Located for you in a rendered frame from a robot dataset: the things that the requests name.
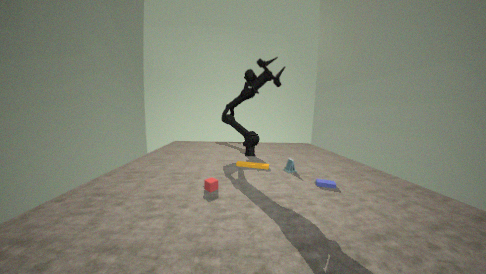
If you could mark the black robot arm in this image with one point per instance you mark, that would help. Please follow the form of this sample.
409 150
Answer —
251 138

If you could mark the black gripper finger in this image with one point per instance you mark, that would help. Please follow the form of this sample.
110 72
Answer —
269 61
279 74

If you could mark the yellow bar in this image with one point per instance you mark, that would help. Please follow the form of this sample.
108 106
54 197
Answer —
252 165

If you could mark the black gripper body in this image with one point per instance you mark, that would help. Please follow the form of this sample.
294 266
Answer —
264 76

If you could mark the small red block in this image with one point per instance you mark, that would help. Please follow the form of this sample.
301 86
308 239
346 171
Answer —
211 184

